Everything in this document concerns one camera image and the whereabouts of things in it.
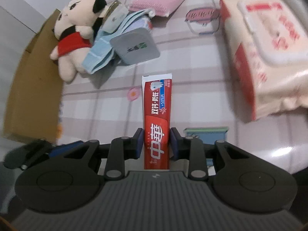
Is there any small white floss box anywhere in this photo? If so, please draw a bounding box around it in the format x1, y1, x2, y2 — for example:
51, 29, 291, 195
110, 28, 160, 65

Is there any red toothpaste tube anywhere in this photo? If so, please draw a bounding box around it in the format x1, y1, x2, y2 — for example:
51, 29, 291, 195
142, 74, 172, 170

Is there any gold tissue pack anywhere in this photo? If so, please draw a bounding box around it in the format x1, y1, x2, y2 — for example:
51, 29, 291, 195
102, 0, 129, 33

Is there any brown cardboard box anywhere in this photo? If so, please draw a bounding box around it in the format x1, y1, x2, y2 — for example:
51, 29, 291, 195
3, 10, 63, 143

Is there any black-haired red-dress plush doll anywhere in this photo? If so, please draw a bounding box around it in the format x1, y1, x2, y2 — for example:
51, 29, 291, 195
50, 0, 108, 83

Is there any large beige baby wipes pack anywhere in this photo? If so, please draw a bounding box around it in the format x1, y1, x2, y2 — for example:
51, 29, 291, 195
220, 0, 307, 121

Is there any light blue folded cloth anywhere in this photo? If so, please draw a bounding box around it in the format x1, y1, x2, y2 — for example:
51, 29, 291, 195
82, 8, 160, 74

